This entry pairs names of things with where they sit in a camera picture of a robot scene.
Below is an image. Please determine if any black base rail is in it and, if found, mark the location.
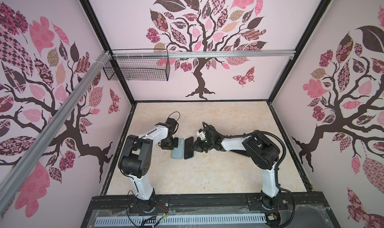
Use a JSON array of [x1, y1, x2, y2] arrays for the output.
[[82, 192, 339, 228]]

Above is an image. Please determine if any aluminium rail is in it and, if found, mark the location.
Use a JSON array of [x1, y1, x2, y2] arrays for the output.
[[113, 50, 296, 59], [1, 51, 111, 212]]

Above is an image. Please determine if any light green phone case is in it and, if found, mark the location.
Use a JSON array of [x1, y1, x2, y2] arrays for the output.
[[171, 138, 185, 160]]

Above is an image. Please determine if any aluminium rail back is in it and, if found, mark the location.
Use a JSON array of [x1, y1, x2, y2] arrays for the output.
[[113, 50, 296, 59]]

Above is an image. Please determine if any black corner frame post left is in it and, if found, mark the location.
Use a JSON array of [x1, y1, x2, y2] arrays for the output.
[[79, 0, 136, 106]]

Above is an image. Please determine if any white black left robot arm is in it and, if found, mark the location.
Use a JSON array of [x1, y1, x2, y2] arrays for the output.
[[118, 118, 179, 202]]

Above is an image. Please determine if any aluminium rail left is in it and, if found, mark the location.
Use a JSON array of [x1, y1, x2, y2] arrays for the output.
[[1, 51, 111, 212]]

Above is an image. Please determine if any black corner frame post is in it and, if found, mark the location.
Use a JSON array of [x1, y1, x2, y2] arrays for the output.
[[268, 0, 333, 104], [79, 0, 136, 106]]

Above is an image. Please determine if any white slotted cable duct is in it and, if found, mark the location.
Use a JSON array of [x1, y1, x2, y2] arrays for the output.
[[94, 214, 267, 228]]

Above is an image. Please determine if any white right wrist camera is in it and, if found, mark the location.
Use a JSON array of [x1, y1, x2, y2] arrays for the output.
[[196, 130, 207, 140]]

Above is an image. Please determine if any black wire basket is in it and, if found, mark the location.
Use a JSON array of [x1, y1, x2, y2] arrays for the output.
[[103, 48, 171, 82]]

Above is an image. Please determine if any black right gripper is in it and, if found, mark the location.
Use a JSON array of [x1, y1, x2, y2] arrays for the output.
[[188, 138, 214, 153]]

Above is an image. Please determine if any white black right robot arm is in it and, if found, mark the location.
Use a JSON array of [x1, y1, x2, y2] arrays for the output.
[[191, 122, 288, 210]]

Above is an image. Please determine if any black corner frame post right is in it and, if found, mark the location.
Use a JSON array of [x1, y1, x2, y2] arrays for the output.
[[268, 0, 333, 104]]

